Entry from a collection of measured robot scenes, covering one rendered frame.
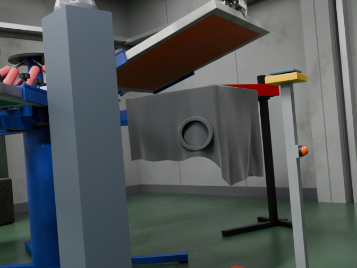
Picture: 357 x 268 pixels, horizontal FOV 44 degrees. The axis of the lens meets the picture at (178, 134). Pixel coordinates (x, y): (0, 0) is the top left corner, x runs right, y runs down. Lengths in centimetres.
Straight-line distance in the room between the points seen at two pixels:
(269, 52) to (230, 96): 337
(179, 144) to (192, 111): 16
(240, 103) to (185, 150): 33
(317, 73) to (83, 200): 360
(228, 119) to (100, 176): 66
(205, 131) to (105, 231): 63
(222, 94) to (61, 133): 70
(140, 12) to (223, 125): 535
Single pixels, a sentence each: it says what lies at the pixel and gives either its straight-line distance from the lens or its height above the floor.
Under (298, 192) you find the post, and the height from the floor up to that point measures 49.
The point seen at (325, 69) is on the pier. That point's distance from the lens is 470.
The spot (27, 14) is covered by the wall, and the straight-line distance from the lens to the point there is 647.
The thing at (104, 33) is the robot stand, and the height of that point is 112.
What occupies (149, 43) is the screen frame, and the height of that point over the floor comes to 116.
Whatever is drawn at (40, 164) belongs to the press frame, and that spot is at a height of 66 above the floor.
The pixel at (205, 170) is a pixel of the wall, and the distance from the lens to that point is 598.
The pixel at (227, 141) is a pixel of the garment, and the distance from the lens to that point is 189.
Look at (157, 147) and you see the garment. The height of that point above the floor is 71.
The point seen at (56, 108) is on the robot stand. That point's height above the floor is 87.
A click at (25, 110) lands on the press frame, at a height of 96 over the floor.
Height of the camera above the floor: 72
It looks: 1 degrees up
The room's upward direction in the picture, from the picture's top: 5 degrees counter-clockwise
